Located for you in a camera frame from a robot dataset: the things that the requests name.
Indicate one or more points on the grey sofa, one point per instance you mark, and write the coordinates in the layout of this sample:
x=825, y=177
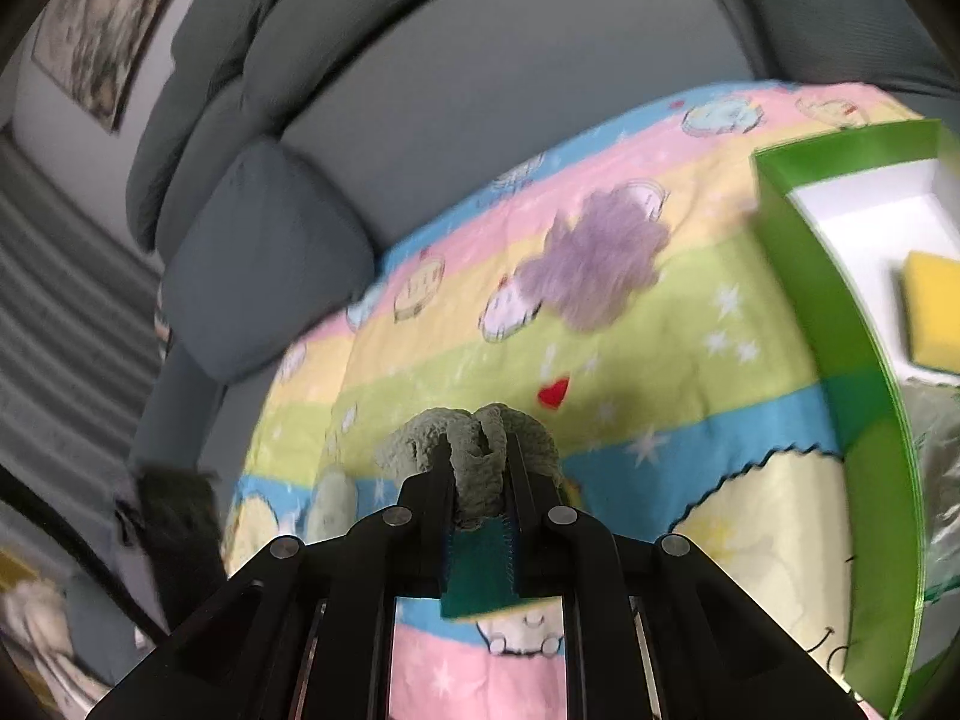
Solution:
x=525, y=52

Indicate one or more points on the clear plastic bag green print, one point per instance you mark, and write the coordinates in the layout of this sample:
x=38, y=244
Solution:
x=937, y=465

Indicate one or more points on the grey sofa cushion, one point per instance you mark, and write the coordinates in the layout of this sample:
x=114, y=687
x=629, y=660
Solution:
x=262, y=262

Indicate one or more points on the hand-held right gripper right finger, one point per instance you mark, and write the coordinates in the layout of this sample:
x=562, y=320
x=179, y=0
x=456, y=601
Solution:
x=532, y=525

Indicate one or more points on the dark fuzzy object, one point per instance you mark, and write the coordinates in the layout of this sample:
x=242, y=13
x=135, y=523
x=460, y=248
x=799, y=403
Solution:
x=176, y=532

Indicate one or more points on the framed wall picture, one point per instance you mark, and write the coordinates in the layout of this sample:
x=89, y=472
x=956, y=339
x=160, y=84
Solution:
x=97, y=37

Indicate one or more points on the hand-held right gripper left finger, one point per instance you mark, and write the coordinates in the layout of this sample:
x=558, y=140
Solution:
x=427, y=525

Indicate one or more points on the grey-green fluffy towel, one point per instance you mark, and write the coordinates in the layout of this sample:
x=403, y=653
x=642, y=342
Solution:
x=480, y=450

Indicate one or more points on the green cardboard box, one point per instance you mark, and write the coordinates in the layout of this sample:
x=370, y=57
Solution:
x=810, y=277

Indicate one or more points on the purple mesh bath pouf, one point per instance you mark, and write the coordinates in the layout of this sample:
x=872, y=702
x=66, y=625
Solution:
x=592, y=262

